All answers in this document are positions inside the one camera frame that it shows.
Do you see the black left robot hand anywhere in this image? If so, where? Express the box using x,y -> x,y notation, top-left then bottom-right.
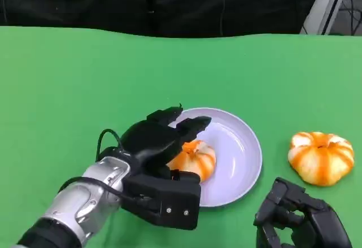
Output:
120,105 -> 213,181

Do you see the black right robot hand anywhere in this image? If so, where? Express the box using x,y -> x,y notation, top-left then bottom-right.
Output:
253,177 -> 353,248

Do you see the orange and white bread roll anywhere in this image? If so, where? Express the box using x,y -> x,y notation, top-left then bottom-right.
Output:
166,140 -> 217,182
287,131 -> 355,187

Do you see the lilac plate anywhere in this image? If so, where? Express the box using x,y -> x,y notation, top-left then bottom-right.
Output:
166,107 -> 263,208

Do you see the green table cloth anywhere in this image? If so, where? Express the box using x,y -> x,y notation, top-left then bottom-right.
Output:
0,25 -> 362,248

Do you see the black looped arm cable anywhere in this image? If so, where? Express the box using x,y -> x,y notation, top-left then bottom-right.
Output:
97,129 -> 124,163

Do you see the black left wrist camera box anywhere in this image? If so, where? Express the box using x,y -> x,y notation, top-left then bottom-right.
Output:
123,171 -> 202,231

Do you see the white frame post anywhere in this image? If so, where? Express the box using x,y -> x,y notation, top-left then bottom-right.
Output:
300,0 -> 354,36

